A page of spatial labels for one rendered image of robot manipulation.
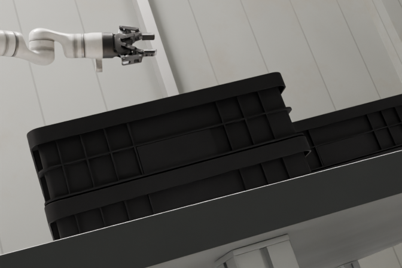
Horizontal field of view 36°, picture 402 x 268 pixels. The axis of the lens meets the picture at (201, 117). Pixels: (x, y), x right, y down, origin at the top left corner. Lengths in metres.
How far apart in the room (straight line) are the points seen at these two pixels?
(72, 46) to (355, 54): 3.33
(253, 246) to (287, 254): 0.03
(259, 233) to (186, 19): 3.99
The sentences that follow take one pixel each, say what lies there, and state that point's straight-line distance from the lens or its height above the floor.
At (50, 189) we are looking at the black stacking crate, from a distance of 0.89.
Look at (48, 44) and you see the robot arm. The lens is 1.82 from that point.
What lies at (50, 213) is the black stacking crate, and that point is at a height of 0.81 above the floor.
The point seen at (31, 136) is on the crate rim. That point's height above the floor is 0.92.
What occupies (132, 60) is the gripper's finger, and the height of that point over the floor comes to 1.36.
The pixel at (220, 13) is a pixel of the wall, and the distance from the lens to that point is 4.60.
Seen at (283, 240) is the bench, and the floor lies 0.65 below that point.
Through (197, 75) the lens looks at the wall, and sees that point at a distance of 4.29.
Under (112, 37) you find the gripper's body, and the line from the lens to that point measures 1.82.
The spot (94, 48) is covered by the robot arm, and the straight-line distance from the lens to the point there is 1.81.
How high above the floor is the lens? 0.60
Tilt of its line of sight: 18 degrees up
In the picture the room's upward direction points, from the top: 19 degrees counter-clockwise
